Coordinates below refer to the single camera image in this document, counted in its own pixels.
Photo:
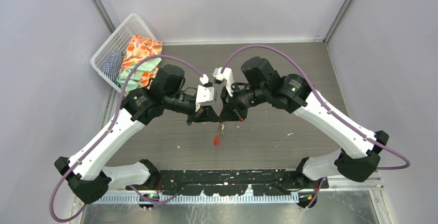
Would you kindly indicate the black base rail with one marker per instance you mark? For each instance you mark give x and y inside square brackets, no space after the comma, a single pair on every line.
[263,182]

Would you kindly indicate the blue striped cloth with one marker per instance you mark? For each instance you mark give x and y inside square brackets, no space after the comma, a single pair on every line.
[111,68]

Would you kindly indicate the red handled metal keyring holder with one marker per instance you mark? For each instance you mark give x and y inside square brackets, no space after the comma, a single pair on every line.
[220,131]

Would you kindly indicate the orange floral cloth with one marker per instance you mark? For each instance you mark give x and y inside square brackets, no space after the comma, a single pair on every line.
[141,47]

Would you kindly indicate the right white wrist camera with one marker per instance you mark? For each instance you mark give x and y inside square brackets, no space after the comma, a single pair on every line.
[224,74]

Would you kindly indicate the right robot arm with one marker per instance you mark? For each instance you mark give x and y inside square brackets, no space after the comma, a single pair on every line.
[357,159]

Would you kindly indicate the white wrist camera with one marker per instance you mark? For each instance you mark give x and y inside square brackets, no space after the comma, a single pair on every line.
[205,96]
[224,74]

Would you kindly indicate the mint green cloth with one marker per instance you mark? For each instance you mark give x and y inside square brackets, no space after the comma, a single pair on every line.
[140,76]

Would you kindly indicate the white plastic basket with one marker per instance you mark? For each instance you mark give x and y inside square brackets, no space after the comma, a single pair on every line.
[118,41]

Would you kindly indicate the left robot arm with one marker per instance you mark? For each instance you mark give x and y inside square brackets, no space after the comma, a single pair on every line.
[86,172]

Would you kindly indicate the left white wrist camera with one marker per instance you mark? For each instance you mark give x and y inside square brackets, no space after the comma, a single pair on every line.
[205,96]

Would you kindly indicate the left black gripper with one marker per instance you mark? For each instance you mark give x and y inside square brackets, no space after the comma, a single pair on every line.
[206,113]

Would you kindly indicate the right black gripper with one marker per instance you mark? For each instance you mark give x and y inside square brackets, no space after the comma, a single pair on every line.
[231,110]

